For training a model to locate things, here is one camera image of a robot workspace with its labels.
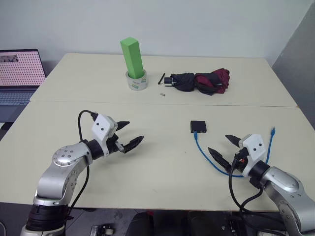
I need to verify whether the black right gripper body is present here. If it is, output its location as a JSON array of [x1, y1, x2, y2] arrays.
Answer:
[[232, 147, 249, 174]]

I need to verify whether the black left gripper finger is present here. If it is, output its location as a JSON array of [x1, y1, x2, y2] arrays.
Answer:
[[115, 120, 130, 133], [122, 135, 145, 154]]

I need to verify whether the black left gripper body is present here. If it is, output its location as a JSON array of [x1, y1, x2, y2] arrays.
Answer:
[[107, 133, 125, 155]]

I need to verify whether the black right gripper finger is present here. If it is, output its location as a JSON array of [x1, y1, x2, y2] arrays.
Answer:
[[224, 134, 243, 148], [207, 147, 233, 173]]

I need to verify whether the small black box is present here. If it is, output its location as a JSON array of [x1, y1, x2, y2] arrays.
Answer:
[[189, 119, 208, 134]]

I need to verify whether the white tape roll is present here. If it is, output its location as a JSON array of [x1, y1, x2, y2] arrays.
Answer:
[[126, 69, 149, 91]]

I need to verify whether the tall green block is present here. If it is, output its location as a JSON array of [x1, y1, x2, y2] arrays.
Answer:
[[120, 36, 145, 80]]

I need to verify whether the folded black and maroon umbrella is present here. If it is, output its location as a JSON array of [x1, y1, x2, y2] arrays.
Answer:
[[157, 69, 231, 96]]

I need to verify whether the black device under table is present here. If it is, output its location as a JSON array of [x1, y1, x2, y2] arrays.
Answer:
[[89, 224, 115, 236]]

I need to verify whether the open laptop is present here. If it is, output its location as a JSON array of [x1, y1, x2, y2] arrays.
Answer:
[[0, 49, 47, 124]]

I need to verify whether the blue Ethernet cable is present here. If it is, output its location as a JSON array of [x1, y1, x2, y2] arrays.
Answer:
[[193, 126, 277, 178]]

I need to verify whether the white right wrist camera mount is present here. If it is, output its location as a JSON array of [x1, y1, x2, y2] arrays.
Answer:
[[238, 134, 268, 178]]

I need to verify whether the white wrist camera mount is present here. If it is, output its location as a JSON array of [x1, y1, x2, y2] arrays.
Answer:
[[238, 134, 268, 178], [91, 114, 117, 157]]

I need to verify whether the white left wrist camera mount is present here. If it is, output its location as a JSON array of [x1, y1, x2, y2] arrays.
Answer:
[[91, 114, 117, 157]]

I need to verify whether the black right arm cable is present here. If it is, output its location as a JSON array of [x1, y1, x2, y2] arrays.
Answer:
[[228, 153, 288, 233]]

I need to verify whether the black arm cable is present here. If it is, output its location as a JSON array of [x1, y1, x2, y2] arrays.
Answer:
[[228, 153, 288, 233], [65, 110, 99, 222]]

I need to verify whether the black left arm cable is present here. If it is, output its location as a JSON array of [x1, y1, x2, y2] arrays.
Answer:
[[65, 110, 99, 222]]

